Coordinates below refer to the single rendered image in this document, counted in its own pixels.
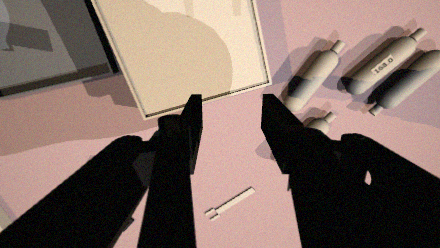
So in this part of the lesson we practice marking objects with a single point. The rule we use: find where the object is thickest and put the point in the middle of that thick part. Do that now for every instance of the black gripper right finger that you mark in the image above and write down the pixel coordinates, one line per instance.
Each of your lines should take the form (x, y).
(330, 212)

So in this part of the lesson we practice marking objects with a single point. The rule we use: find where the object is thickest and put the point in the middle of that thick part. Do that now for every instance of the grey table edge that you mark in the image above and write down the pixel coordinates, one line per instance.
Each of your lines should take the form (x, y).
(4, 219)

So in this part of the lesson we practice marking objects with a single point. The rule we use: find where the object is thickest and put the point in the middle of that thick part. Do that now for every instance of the white digital scale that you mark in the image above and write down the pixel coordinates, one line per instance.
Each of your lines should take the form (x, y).
(170, 49)

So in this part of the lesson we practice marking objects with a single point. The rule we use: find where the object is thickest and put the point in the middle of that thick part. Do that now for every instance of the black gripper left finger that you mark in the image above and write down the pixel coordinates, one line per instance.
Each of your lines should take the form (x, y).
(91, 208)

